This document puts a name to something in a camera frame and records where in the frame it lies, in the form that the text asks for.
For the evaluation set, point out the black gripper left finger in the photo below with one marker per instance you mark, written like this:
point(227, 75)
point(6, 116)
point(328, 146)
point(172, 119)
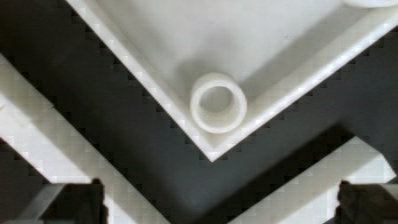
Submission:
point(69, 204)

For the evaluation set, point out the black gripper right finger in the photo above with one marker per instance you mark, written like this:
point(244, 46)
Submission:
point(369, 204)

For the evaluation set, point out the white square table top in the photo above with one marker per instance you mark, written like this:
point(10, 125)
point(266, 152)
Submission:
point(232, 55)

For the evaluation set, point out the white corner fixture frame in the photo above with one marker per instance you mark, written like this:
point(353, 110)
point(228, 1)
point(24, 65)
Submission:
point(69, 161)

